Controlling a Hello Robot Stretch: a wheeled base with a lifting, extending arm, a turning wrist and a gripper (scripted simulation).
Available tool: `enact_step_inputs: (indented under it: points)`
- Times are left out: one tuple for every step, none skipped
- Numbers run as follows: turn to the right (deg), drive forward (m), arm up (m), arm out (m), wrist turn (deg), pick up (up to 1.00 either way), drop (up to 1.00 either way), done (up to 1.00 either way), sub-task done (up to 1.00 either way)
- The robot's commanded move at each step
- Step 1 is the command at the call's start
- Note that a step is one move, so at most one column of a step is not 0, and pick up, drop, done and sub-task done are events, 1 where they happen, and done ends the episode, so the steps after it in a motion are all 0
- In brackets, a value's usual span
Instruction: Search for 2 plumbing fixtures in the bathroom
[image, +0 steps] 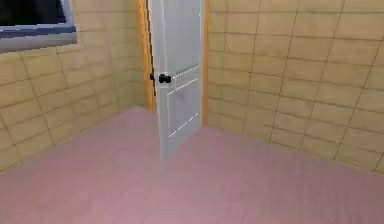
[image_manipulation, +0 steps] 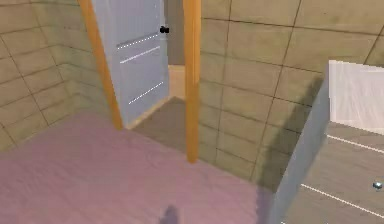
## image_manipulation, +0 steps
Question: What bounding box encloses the grey cabinet with drawers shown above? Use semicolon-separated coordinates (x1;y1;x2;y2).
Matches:
268;59;384;224

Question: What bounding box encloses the orange wooden door frame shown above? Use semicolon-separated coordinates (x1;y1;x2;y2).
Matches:
77;0;203;164

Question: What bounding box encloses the grey room door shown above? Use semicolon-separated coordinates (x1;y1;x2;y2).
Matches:
91;0;170;128

